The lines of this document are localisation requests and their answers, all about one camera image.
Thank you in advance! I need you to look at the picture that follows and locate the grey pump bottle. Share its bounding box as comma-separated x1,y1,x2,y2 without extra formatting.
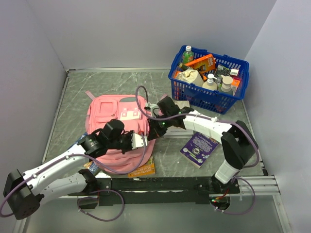
218,75,234,96

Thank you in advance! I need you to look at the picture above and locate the white coffee cover book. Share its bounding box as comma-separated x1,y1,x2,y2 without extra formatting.
163,100,194,138

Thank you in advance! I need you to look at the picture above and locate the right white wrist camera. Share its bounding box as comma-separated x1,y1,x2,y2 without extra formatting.
144,102,159,118

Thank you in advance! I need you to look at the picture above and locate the orange treehouse book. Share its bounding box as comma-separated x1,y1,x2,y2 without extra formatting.
128,156,156,178

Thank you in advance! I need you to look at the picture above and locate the dark green packet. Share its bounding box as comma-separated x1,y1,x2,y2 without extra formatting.
214,64,230,77

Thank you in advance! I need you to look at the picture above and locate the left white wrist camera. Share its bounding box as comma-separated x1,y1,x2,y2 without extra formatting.
131,133,148,150

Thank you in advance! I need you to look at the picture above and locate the small orange packet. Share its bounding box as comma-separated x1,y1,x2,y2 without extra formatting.
231,79,241,95

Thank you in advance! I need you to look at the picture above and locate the blue treehouse book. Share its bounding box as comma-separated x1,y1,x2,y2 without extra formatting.
68,132,101,176

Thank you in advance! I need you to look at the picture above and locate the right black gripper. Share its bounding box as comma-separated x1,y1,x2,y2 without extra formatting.
148,114,173,140

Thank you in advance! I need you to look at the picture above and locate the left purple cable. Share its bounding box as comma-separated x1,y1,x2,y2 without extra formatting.
0,132,149,222

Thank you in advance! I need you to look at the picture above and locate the pink student backpack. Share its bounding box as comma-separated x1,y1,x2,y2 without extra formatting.
85,91,156,174

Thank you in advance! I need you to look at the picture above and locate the green drink bottle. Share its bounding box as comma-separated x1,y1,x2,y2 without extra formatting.
182,46,194,64

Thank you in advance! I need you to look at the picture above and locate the purple book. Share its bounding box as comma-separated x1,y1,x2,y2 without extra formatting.
180,133,219,168

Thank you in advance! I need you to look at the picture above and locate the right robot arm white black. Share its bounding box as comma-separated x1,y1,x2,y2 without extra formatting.
144,96,259,193

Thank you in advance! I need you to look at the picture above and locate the orange box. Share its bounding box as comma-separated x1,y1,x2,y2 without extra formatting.
185,53,216,74

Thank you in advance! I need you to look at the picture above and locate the blue plastic basket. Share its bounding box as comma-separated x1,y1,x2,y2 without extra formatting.
168,45,249,114

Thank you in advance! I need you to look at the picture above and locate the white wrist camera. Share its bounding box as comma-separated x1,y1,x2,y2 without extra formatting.
144,102,159,118
131,133,148,150

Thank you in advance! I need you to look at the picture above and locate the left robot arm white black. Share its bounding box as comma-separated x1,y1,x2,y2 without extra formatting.
0,119,145,220

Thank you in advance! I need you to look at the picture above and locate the white pump soap bottle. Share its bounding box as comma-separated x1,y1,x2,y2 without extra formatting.
202,73,218,91

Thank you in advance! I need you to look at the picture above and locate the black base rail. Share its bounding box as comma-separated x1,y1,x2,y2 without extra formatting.
69,177,240,206

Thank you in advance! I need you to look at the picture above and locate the beige crumpled bag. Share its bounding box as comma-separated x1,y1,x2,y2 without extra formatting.
174,69,204,87

